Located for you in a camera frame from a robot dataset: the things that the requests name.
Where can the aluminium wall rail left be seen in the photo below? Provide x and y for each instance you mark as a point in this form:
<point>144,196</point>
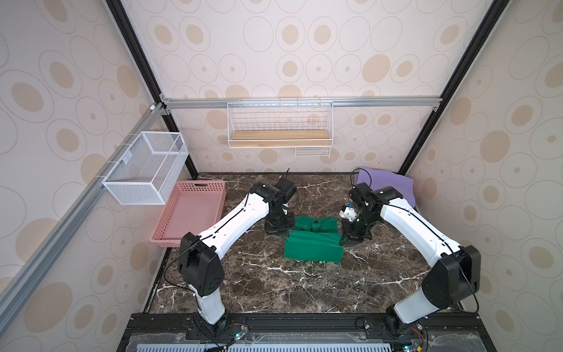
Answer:
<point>20,290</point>

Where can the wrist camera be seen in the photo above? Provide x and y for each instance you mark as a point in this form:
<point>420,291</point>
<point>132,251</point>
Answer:
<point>360,195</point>
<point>286,187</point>

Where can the aluminium wall rail back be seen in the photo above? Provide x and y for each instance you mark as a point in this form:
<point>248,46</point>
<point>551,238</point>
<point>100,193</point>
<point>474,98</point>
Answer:
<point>354,102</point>

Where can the folded purple t-shirt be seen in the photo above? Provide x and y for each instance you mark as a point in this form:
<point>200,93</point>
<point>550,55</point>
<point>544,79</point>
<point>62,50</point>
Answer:
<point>378,179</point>

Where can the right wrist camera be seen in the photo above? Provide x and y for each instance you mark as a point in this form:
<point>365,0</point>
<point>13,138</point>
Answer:
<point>360,195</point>

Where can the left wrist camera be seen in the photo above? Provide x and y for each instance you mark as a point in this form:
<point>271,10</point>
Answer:
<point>286,187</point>

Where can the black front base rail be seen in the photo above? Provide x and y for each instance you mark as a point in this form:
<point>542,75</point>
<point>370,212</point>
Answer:
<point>304,332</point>

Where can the aluminium wall rail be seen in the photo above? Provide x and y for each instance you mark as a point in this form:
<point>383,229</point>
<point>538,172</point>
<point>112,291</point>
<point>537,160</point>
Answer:
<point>354,102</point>
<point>20,290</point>

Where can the green t-shirt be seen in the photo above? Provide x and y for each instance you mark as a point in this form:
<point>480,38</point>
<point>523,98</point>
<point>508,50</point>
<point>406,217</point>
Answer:
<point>314,240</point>

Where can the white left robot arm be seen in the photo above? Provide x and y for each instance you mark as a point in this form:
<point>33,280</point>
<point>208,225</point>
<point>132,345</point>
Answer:
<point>199,258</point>

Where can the white mesh wall basket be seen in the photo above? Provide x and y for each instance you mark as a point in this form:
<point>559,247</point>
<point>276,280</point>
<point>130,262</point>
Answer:
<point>147,171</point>

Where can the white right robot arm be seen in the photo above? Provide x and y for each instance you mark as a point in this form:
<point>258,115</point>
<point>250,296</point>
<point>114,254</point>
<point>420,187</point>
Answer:
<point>454,269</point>

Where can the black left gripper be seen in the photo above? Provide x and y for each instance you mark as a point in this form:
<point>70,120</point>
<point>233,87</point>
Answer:
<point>284,229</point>

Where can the pink plastic basket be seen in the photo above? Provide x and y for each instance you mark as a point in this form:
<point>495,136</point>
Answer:
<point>193,206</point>

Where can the white wire wall shelf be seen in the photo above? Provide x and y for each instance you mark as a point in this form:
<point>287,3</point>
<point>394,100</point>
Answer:
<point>309,131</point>

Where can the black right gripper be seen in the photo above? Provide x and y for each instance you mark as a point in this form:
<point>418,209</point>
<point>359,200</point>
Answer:
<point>352,236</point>

